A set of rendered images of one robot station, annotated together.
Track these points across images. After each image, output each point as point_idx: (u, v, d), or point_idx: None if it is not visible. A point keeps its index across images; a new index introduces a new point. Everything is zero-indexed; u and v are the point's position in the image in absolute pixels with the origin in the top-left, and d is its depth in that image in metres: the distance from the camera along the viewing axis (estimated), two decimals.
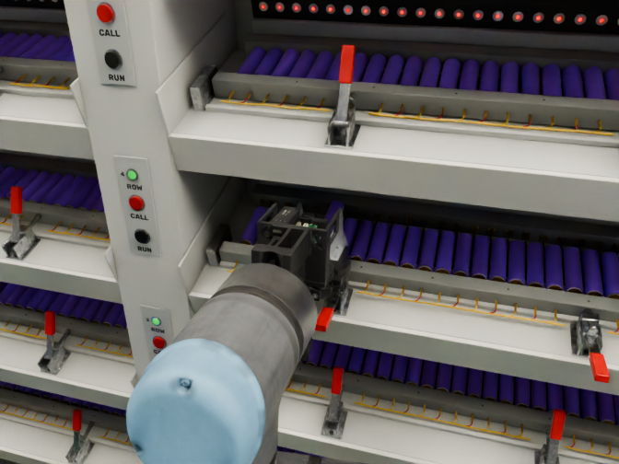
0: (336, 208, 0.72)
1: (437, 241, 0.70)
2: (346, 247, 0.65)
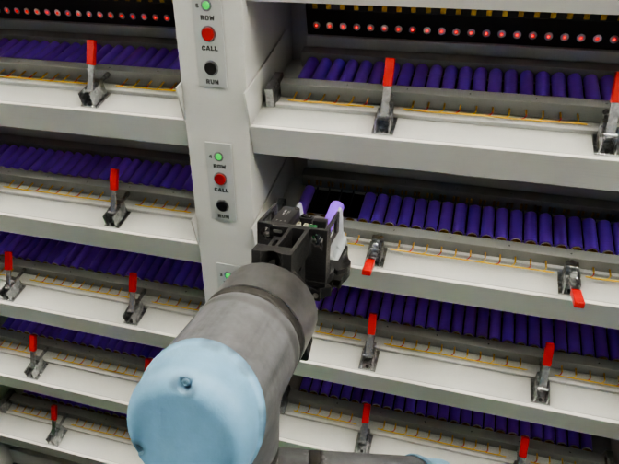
0: (370, 199, 0.91)
1: (452, 211, 0.88)
2: (346, 247, 0.65)
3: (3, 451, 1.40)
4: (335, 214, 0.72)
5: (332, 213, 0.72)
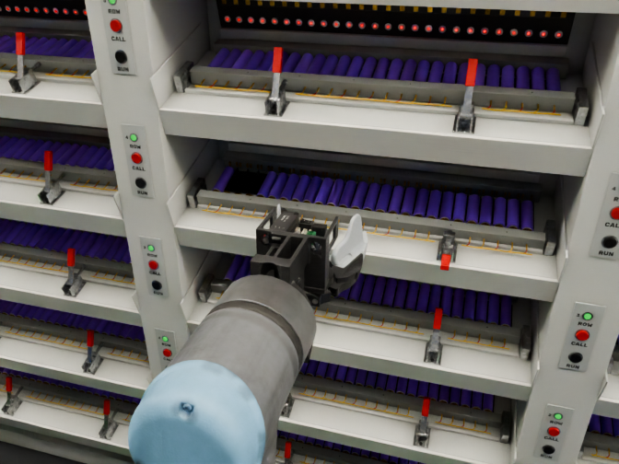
0: (281, 178, 1.00)
1: (354, 189, 0.97)
2: (361, 254, 0.63)
3: None
4: (270, 180, 0.99)
5: (267, 180, 0.99)
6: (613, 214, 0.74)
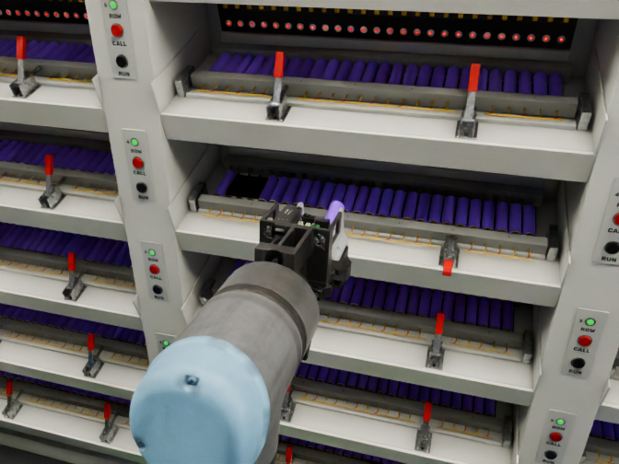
0: (282, 182, 0.99)
1: (356, 193, 0.97)
2: (347, 247, 0.65)
3: None
4: (271, 185, 0.99)
5: (268, 185, 0.99)
6: (615, 219, 0.74)
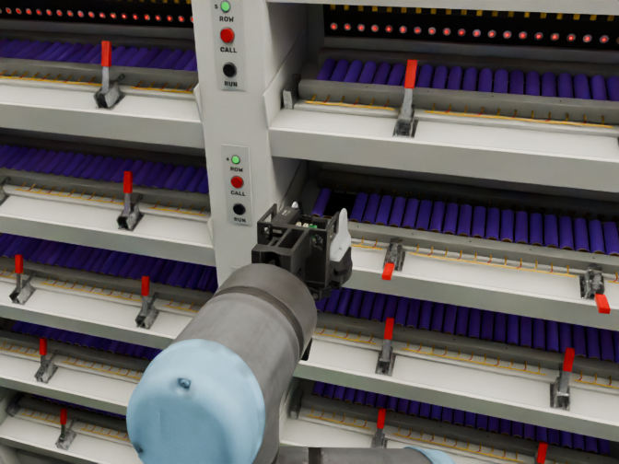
0: (387, 202, 0.90)
1: (471, 214, 0.87)
2: (350, 248, 0.64)
3: (11, 455, 1.39)
4: (374, 204, 0.90)
5: (372, 204, 0.90)
6: None
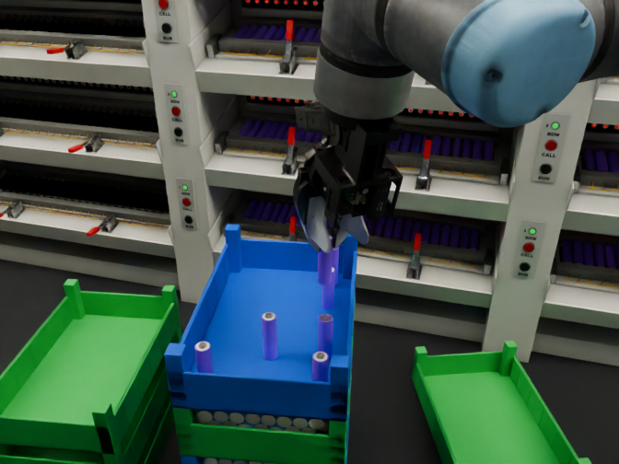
0: None
1: None
2: (304, 223, 0.65)
3: None
4: None
5: None
6: None
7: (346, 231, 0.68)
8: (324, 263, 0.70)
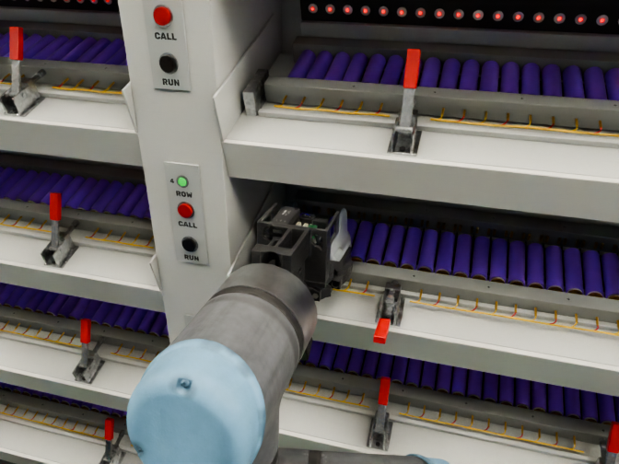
0: (381, 232, 0.71)
1: (488, 249, 0.68)
2: (350, 248, 0.64)
3: None
4: (366, 236, 0.71)
5: (363, 236, 0.71)
6: None
7: None
8: (332, 233, 0.72)
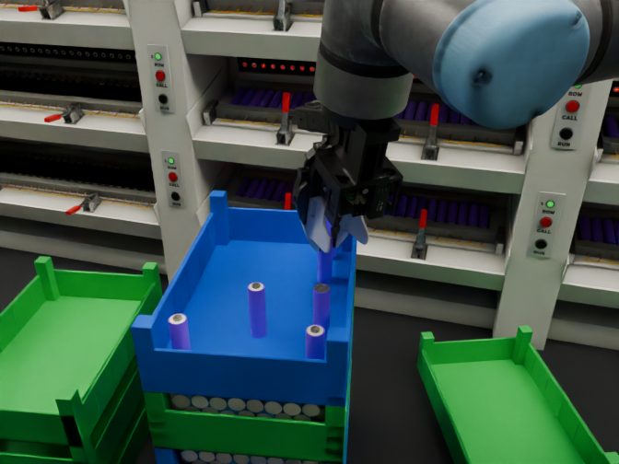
0: None
1: None
2: (304, 223, 0.65)
3: None
4: None
5: None
6: None
7: (346, 231, 0.68)
8: None
